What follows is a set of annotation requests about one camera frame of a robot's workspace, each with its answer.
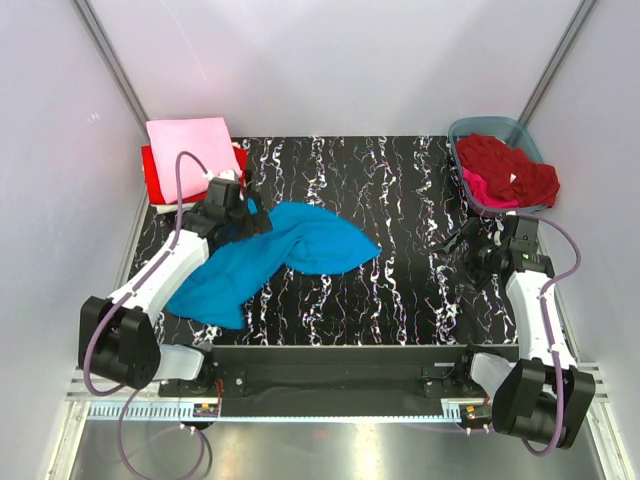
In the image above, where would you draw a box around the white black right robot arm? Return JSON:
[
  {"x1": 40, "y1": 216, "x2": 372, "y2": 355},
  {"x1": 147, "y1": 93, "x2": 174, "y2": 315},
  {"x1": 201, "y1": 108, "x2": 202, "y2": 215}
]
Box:
[{"x1": 437, "y1": 212, "x2": 596, "y2": 457}]

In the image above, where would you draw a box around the blue t shirt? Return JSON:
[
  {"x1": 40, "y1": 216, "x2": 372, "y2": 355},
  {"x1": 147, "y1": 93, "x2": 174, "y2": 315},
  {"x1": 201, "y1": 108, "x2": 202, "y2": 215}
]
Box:
[{"x1": 167, "y1": 202, "x2": 381, "y2": 330}]

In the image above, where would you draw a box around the translucent blue plastic basket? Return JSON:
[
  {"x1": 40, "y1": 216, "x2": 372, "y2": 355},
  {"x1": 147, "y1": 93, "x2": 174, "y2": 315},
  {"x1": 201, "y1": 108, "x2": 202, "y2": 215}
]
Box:
[{"x1": 448, "y1": 116, "x2": 548, "y2": 217}]

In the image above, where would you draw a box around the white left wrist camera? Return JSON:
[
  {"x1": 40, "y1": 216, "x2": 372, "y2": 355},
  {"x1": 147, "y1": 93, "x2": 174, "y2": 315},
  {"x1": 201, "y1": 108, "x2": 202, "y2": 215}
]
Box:
[{"x1": 214, "y1": 169, "x2": 240, "y2": 183}]

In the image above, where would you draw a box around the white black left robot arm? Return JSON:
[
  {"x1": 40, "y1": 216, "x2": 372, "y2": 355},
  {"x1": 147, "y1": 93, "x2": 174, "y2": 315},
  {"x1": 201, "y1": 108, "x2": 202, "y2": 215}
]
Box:
[{"x1": 78, "y1": 178, "x2": 272, "y2": 396}]

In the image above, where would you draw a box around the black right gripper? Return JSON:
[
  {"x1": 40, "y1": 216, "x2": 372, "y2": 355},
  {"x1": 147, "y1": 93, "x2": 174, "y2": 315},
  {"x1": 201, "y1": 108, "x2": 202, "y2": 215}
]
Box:
[{"x1": 429, "y1": 218, "x2": 506, "y2": 293}]

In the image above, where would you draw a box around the folded cream t shirt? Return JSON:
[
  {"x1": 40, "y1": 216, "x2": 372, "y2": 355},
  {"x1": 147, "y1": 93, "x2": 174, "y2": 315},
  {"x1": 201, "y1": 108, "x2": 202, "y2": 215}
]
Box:
[{"x1": 152, "y1": 202, "x2": 195, "y2": 214}]

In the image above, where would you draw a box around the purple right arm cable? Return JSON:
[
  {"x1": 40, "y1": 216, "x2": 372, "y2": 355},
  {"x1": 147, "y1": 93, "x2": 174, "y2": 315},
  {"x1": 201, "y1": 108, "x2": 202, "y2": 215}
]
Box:
[{"x1": 469, "y1": 214, "x2": 584, "y2": 455}]

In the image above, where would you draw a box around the folded red t shirt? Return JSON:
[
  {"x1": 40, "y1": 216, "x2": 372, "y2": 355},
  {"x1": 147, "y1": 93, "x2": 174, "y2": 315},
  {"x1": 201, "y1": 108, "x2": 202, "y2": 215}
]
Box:
[{"x1": 141, "y1": 143, "x2": 248, "y2": 205}]

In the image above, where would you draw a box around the magenta t shirt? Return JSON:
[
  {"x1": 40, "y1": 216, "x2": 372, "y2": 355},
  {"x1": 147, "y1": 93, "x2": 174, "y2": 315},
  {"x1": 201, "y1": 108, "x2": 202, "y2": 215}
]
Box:
[{"x1": 463, "y1": 168, "x2": 518, "y2": 209}]

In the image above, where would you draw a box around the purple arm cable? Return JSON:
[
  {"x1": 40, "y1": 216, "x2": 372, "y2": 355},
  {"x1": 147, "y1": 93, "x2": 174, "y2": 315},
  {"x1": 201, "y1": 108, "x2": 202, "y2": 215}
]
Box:
[
  {"x1": 469, "y1": 214, "x2": 584, "y2": 455},
  {"x1": 82, "y1": 151, "x2": 216, "y2": 474}
]

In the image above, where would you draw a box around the folded pink t shirt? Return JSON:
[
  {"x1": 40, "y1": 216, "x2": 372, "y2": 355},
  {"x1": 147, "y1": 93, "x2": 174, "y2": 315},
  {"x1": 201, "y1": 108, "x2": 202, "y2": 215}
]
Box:
[{"x1": 146, "y1": 117, "x2": 243, "y2": 204}]

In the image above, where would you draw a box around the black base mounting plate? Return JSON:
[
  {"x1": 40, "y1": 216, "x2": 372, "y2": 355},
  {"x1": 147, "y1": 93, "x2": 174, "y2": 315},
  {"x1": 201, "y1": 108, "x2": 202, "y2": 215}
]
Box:
[{"x1": 97, "y1": 343, "x2": 521, "y2": 419}]

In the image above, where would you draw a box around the dark red t shirt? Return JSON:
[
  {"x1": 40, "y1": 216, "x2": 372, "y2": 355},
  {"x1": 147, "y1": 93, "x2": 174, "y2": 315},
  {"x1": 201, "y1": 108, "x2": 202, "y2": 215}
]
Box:
[{"x1": 455, "y1": 133, "x2": 560, "y2": 208}]

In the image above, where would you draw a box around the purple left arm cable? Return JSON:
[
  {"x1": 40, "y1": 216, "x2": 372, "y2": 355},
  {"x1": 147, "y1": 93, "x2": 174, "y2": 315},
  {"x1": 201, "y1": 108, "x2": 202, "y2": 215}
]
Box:
[{"x1": 82, "y1": 151, "x2": 216, "y2": 474}]

